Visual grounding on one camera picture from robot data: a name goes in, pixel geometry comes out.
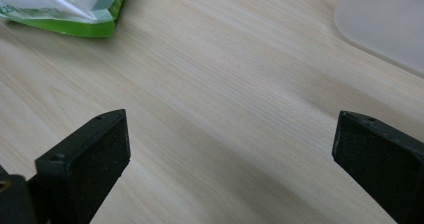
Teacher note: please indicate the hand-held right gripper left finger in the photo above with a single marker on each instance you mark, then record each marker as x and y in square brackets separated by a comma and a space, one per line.
[90, 164]

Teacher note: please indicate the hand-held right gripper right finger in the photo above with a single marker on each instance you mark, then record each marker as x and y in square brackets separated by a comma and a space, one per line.
[383, 160]

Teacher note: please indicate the green and white snack bag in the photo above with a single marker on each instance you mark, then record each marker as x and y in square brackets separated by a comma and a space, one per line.
[63, 7]

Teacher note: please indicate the translucent white plastic container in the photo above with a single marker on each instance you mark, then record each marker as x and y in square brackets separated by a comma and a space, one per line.
[386, 20]

